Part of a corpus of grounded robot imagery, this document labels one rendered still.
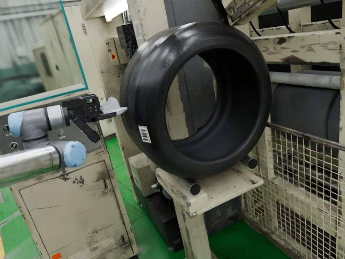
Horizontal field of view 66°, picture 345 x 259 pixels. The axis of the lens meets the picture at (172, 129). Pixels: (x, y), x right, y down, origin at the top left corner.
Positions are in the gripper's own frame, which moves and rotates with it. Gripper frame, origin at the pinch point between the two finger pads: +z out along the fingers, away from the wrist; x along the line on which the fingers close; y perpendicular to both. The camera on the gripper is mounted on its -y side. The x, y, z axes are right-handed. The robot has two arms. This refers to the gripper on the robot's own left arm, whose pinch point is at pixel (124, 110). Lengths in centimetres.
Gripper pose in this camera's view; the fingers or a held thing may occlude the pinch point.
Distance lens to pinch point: 96.4
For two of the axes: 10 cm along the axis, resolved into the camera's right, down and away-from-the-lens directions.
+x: -4.2, -2.5, 8.7
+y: -0.9, -9.4, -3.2
